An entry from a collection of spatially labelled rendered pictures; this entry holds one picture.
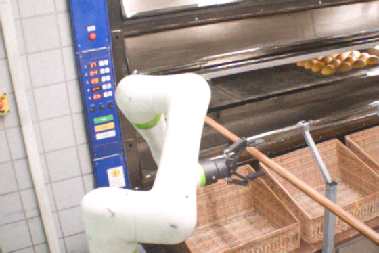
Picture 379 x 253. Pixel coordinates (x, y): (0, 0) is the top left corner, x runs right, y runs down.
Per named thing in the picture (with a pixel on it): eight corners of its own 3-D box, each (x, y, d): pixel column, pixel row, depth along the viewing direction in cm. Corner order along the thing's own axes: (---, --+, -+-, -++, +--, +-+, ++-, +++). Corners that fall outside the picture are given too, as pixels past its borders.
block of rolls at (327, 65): (271, 57, 345) (271, 49, 343) (325, 47, 361) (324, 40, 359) (326, 76, 292) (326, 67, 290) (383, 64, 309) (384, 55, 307)
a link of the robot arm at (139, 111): (149, 103, 142) (153, 66, 148) (107, 103, 145) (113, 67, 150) (163, 130, 158) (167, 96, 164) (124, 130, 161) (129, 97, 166)
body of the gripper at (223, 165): (208, 157, 190) (230, 151, 193) (210, 176, 193) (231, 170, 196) (217, 164, 184) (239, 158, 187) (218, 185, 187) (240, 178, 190)
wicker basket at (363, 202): (257, 205, 278) (256, 161, 268) (333, 178, 299) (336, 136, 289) (309, 247, 237) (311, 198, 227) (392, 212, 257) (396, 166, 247)
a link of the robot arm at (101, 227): (141, 271, 123) (130, 208, 116) (84, 267, 126) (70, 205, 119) (153, 243, 135) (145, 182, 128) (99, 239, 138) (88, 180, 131)
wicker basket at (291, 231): (156, 237, 257) (150, 191, 247) (250, 206, 278) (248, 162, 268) (198, 289, 215) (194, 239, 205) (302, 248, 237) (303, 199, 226)
